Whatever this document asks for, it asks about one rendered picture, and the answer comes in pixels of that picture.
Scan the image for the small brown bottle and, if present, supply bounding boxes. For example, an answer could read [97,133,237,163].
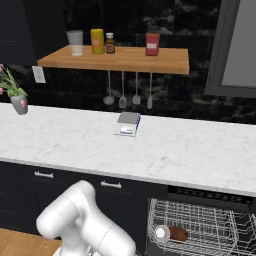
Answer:
[105,32,116,55]

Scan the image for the white wall outlet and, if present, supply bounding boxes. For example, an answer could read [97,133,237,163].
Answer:
[31,65,47,85]

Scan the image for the dark drawer front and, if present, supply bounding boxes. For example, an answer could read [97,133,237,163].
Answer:
[79,173,149,249]
[0,161,83,234]

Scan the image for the white wire dishwasher rack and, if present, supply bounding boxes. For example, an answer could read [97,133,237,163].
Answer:
[146,197,256,256]

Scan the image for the wooden wall shelf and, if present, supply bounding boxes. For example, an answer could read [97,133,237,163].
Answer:
[36,44,190,76]

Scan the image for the silver drawer handle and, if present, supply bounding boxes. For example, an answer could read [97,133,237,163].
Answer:
[100,180,123,190]
[33,170,55,180]

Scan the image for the grey framed window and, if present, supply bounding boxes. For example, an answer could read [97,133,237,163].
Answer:
[204,0,256,99]

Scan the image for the grey kitchen scale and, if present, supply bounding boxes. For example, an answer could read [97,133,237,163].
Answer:
[114,111,142,138]

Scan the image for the clear glass jar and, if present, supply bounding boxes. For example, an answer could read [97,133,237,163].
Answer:
[66,29,85,57]

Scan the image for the red jar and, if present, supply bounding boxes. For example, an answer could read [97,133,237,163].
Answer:
[145,25,161,57]

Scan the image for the hanging metal turner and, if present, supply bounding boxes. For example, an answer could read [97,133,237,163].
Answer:
[131,71,142,106]

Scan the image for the hanging metal slotted spatula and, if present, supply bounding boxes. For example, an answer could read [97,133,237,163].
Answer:
[118,70,128,109]

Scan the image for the hanging metal ladle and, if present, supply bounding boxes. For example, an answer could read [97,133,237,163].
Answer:
[102,70,116,106]

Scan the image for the dark upper cabinet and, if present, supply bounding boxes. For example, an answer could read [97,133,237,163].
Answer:
[0,0,70,66]

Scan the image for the yellow canister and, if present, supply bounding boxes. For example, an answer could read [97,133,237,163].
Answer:
[90,28,106,55]

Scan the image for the potted tulip plant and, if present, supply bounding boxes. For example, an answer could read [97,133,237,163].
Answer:
[0,63,30,116]

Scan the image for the brown cup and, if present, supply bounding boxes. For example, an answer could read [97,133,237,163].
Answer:
[155,225,190,242]

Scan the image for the black dishwasher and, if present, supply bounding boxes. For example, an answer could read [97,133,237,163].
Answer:
[145,184,256,256]

